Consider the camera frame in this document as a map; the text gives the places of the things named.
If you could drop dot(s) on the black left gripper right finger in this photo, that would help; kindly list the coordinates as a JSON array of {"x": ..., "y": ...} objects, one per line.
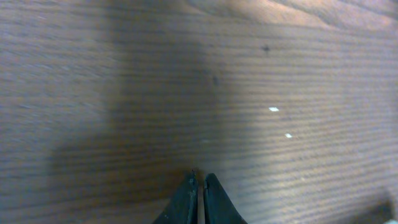
[{"x": 219, "y": 209}]

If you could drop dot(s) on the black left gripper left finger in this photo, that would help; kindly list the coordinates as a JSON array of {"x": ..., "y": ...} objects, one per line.
[{"x": 183, "y": 205}]

